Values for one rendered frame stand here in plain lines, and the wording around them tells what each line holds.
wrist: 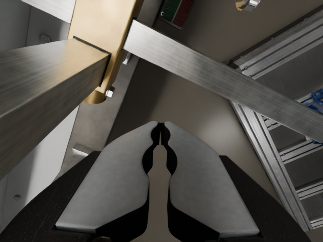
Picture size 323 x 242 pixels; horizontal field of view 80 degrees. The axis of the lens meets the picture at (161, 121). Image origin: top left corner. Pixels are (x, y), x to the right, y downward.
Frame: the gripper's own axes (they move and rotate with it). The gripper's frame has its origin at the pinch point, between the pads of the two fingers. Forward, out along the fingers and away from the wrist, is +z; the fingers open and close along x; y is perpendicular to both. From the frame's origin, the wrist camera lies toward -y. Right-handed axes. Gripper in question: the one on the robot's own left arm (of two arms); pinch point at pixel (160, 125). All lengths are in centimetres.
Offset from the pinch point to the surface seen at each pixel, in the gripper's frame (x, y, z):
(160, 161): 1, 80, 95
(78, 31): -8.0, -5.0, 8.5
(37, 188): -38, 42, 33
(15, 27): -28.4, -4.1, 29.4
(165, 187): 5, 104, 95
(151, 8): -2.1, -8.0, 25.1
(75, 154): -17.8, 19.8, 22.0
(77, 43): -7.6, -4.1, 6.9
